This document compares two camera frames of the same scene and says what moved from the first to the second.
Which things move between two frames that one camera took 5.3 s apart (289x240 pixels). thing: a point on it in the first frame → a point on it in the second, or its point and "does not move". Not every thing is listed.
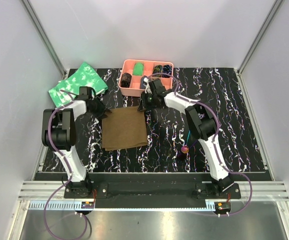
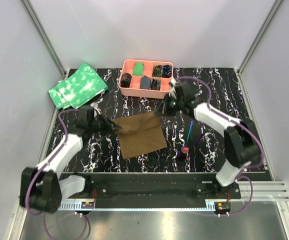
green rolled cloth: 138,69 does not move
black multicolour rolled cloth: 157,70 does not move
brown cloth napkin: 122,128 → 140,134
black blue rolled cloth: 167,69 does not move
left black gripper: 100,114 → 109,126
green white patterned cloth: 67,89 does not move
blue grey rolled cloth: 142,87 does not move
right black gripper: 143,105 → 165,106
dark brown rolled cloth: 125,80 does not move
